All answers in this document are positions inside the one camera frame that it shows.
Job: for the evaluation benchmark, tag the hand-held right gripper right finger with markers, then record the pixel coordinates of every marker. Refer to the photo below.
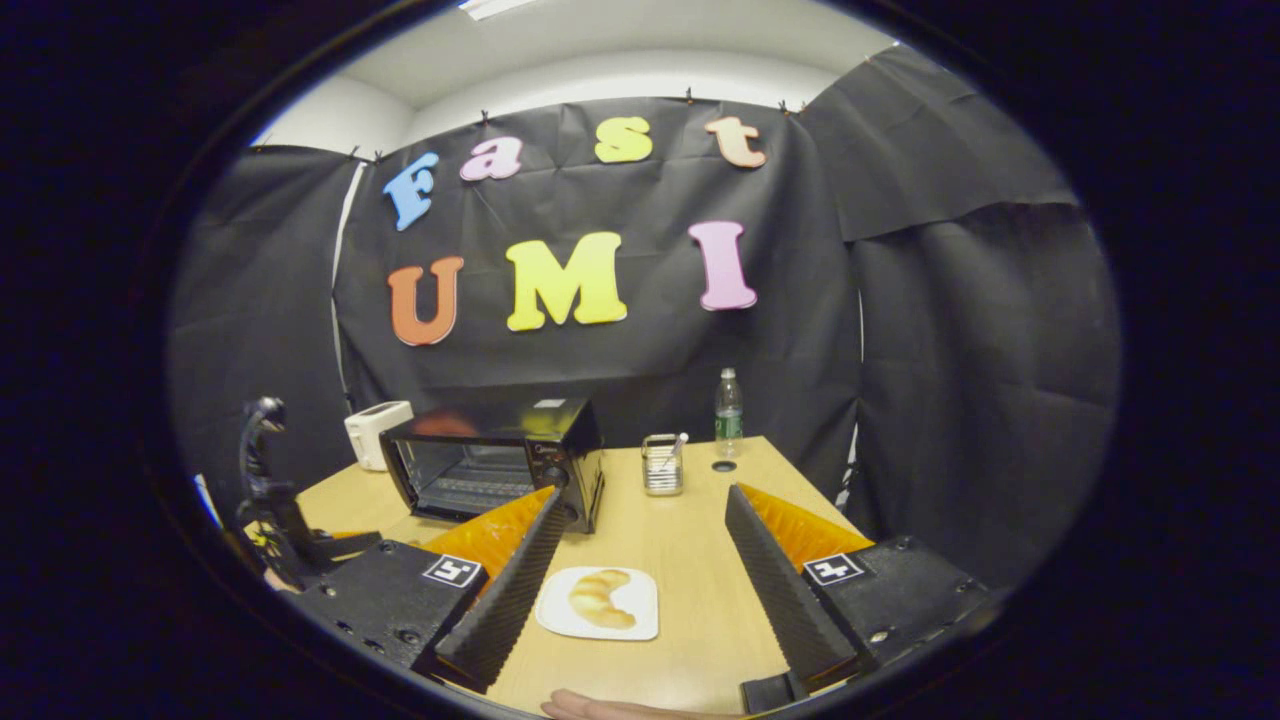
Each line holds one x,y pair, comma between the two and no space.
780,590

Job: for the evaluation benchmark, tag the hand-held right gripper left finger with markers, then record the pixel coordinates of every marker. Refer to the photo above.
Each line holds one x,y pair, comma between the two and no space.
515,590

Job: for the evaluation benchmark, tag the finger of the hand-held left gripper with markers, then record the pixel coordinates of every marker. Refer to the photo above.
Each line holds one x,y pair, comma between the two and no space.
345,546

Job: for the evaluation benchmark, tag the golden croissant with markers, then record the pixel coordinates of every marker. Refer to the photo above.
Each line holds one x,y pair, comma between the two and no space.
595,598

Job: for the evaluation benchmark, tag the black electric oven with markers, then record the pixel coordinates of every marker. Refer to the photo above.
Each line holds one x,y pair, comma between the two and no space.
560,440

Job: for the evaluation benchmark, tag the white toaster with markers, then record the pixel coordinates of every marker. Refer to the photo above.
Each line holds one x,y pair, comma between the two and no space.
375,435

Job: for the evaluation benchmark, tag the white square plate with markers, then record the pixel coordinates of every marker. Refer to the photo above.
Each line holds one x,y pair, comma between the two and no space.
640,600

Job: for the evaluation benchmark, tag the clear water bottle green label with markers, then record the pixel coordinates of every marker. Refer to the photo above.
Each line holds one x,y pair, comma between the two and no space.
729,415

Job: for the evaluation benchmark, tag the black backdrop cloth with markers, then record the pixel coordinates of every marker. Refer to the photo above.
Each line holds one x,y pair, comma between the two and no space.
600,200

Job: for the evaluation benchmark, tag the large ceiling light panel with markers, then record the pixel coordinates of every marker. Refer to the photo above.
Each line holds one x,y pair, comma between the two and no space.
495,7

